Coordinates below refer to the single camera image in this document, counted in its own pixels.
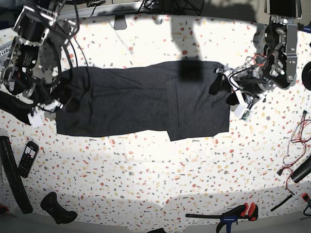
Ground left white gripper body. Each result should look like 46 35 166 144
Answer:
213 67 260 120

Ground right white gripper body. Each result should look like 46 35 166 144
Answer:
27 101 64 128

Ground dark grey T-shirt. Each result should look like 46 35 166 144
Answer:
56 60 230 141

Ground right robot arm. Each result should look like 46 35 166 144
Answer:
0 0 80 127

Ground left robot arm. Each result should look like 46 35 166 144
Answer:
209 0 302 121

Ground black remote control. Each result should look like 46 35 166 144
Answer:
17 141 39 178

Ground black folded cloth strip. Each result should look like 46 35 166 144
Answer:
0 91 31 125

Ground long black foam tube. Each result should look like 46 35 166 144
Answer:
0 129 33 214

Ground clear LeRobot plastic box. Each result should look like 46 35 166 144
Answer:
0 42 12 66

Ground black game controller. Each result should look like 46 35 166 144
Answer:
40 192 78 224

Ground black cylinder tube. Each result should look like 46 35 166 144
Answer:
292 158 311 183

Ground thin black stick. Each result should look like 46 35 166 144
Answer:
271 194 293 212

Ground black blue bar clamp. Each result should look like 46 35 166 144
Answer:
185 203 259 233

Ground small red black connector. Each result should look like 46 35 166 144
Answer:
302 193 310 201

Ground grey monitor stand base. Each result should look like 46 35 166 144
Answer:
114 15 127 31

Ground red and black wire bundle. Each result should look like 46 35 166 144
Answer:
276 110 311 195

